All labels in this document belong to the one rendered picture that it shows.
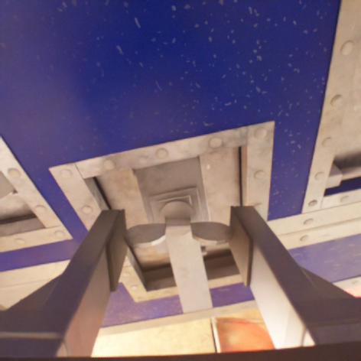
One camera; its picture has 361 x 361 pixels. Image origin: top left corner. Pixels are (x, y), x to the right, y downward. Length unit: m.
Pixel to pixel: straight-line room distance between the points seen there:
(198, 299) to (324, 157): 0.13
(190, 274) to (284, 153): 0.10
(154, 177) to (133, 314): 0.19
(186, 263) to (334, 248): 0.15
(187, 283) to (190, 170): 0.08
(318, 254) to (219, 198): 0.12
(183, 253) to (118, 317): 0.16
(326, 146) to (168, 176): 0.10
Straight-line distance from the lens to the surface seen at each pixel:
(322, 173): 0.19
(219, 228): 0.16
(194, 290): 0.20
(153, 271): 0.26
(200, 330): 3.15
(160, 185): 0.17
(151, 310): 0.31
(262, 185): 0.18
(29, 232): 0.21
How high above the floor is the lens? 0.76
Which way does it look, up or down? 1 degrees up
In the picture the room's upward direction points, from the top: 102 degrees counter-clockwise
